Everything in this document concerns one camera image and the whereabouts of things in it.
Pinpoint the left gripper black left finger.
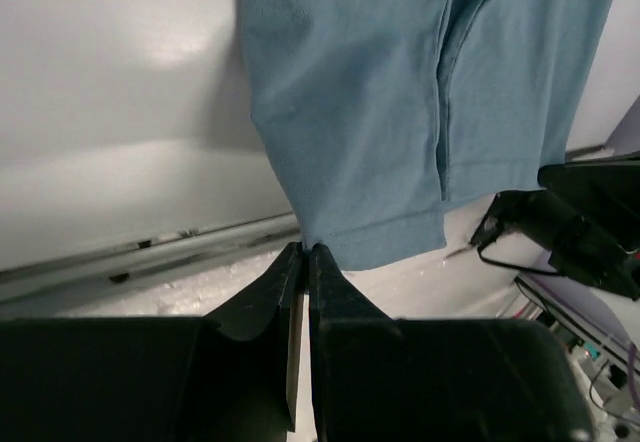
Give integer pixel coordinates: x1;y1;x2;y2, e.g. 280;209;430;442
202;243;304;435

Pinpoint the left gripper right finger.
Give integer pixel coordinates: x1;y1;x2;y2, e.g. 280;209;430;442
308;244;402;441

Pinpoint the teal t-shirt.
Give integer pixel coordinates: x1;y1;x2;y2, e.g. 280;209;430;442
241;0;613;271

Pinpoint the aluminium front rail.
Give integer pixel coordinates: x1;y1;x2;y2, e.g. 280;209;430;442
1;214;298;302

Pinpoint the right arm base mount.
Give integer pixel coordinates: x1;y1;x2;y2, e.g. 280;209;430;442
471;152;639;301

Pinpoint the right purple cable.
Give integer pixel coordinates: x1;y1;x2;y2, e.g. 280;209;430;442
517;274;640;403

